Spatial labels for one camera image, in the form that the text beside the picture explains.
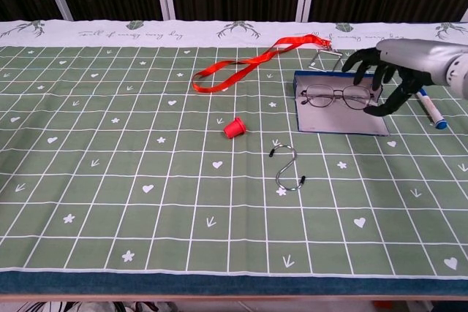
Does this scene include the thin frame eyeglasses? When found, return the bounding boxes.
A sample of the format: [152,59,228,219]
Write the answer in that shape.
[299,83,377,110]

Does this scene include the clear badge holder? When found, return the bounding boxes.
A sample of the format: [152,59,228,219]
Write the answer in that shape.
[309,47,344,74]

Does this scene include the blue topped table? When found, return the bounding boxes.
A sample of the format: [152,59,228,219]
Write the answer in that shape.
[0,270,468,303]

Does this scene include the orange lanyard strap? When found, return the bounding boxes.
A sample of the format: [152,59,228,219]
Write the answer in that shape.
[192,34,333,94]

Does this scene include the green grid tablecloth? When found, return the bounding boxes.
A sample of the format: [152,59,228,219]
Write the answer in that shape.
[0,18,468,278]

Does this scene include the metal S hook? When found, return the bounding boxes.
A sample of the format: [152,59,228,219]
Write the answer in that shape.
[268,145,307,191]

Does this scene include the blue grey folding glasses case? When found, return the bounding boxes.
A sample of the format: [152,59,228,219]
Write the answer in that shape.
[294,69,390,137]

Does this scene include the small red plastic cap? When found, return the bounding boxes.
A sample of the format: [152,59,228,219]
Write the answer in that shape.
[223,116,247,140]

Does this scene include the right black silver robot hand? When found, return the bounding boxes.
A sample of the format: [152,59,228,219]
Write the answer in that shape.
[341,38,458,118]

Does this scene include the blue white marker pen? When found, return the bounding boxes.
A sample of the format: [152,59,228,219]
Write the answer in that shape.
[415,88,449,130]

